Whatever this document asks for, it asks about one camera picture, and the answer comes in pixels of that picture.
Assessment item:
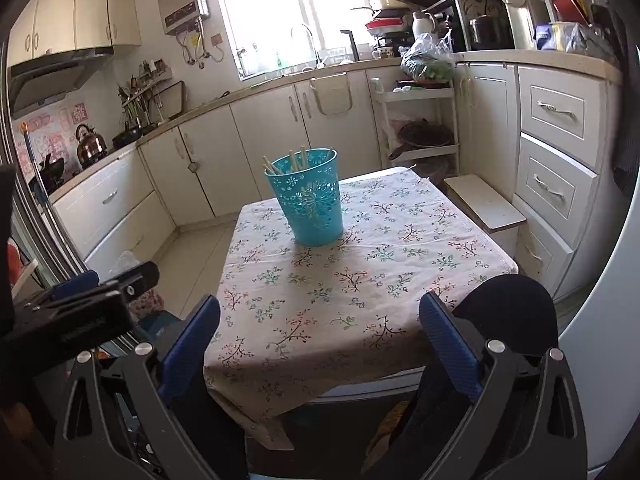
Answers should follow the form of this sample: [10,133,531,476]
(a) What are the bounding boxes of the person's dark trouser leg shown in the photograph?
[365,274,558,480]

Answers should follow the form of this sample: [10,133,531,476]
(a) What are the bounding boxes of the dark pan with handle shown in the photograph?
[389,120,456,161]

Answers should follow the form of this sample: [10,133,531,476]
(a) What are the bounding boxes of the plastic bag of vegetables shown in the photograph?
[400,32,457,82]

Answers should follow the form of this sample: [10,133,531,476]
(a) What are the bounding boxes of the teal cardboard box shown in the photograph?
[135,310,188,356]

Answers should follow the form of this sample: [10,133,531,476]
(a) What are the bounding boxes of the red shallow pot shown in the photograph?
[365,17,406,36]

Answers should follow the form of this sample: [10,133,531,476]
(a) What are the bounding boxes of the white trolley rack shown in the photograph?
[370,77,460,171]

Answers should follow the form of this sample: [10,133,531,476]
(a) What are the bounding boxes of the pink wall stickers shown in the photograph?
[15,102,88,171]

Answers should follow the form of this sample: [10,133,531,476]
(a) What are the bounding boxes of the blue package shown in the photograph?
[534,22,556,51]

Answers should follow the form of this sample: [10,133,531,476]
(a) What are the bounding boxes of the pile of wooden chopsticks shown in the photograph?
[262,146,337,176]

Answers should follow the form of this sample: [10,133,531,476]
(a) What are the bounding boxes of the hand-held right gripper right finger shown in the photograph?
[419,291,588,480]

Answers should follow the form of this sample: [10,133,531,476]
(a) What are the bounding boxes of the kitchen window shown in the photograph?
[210,0,388,81]

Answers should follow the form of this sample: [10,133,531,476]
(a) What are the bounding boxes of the cream base cabinets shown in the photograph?
[50,57,623,306]

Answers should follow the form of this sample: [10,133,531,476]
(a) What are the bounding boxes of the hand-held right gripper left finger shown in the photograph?
[52,294,222,480]

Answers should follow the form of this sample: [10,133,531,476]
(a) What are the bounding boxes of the white step stool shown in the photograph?
[444,174,527,261]

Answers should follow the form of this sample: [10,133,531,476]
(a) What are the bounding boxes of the white appliance side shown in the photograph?
[557,45,640,471]

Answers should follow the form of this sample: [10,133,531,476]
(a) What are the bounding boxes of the trash bin with floral bag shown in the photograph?
[115,250,166,321]

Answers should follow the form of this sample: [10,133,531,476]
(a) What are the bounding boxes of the black wok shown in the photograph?
[37,155,66,186]

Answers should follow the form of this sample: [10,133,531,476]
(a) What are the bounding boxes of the chrome sink faucet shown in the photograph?
[291,23,323,68]

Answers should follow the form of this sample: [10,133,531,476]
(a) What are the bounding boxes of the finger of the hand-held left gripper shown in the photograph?
[47,269,101,303]
[92,261,161,311]

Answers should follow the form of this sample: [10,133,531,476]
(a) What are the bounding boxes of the red saucepan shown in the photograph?
[552,0,588,26]

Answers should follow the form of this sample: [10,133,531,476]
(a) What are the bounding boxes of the white electric air pot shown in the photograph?
[500,0,548,51]

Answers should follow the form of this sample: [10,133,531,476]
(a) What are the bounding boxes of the silver wall water heater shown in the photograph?
[156,0,211,36]

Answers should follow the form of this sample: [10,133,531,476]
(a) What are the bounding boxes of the cream wall cabinets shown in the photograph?
[7,0,142,66]

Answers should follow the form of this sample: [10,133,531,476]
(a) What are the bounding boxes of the white thermos jug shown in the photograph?
[411,11,437,41]

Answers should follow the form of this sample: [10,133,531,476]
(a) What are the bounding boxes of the black frying pan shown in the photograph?
[112,127,143,148]

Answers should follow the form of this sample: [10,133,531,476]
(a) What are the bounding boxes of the white hanging door bin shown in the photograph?
[310,72,351,117]

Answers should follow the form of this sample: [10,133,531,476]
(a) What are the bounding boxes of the leaning dark-rimmed tray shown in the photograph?
[159,81,185,122]

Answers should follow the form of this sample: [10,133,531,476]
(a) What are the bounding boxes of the clear plastic bag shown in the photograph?
[550,21,601,53]

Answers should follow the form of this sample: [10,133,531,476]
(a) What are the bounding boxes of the black water tap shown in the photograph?
[340,29,360,61]

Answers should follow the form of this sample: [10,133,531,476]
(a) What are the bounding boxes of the metal sliding door frame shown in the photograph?
[0,40,96,281]

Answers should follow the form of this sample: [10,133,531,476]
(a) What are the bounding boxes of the floral tablecloth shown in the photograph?
[202,167,520,451]

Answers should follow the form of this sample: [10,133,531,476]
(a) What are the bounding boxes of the wall utensil rack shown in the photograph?
[117,60,171,126]

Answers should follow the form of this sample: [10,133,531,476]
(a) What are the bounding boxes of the grey range hood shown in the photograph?
[7,47,115,113]

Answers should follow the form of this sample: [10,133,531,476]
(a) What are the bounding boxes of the blue perforated plastic basket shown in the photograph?
[264,147,345,247]

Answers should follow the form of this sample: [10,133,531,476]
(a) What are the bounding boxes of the black rice cooker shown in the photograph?
[467,15,516,52]

